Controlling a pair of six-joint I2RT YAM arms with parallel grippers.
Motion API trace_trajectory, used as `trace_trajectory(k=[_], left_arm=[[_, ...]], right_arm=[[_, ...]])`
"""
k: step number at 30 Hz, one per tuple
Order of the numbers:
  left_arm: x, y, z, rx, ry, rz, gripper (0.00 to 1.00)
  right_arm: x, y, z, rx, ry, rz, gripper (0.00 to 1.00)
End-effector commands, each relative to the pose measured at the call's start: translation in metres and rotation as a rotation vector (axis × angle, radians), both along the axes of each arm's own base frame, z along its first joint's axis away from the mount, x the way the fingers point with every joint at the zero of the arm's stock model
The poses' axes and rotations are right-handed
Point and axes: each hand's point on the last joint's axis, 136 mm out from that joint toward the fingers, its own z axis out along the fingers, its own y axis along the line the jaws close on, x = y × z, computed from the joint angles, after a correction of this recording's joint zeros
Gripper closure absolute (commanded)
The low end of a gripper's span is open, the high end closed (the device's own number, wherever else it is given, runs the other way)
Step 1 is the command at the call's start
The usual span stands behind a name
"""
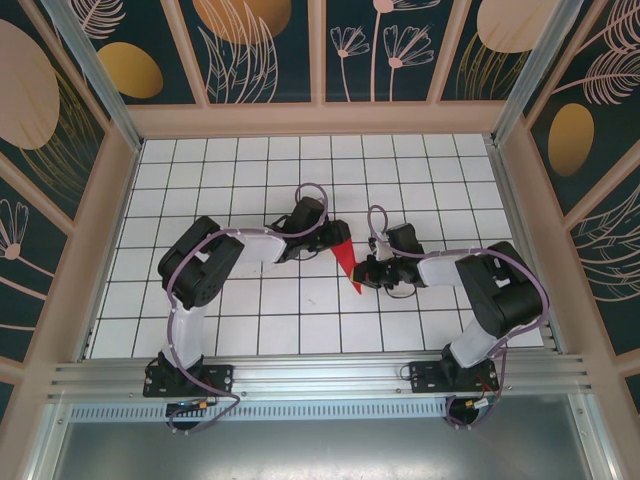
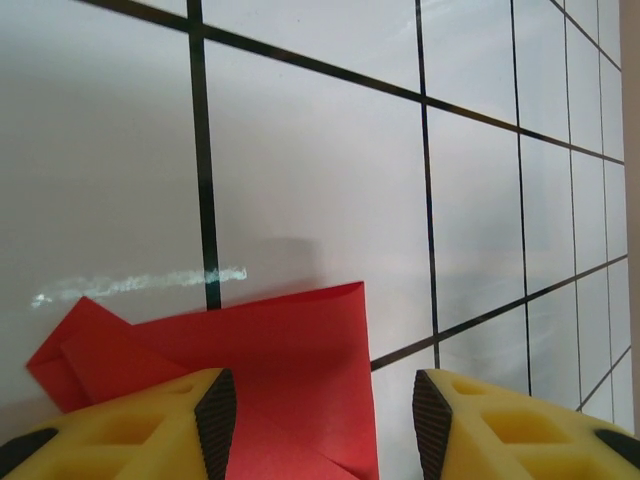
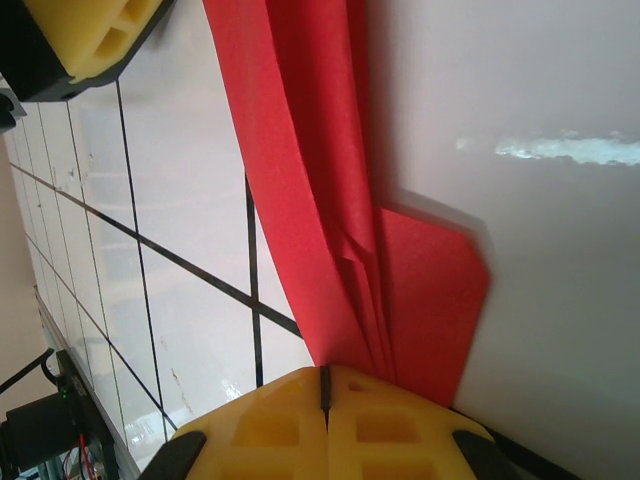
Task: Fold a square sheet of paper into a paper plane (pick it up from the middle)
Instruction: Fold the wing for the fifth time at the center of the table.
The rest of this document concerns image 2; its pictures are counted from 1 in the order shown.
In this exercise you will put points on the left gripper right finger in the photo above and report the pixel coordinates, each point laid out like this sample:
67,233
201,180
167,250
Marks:
525,440

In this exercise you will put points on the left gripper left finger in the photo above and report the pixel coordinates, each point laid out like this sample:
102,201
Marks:
125,440

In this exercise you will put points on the red paper sheet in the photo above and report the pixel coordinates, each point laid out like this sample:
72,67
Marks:
300,350

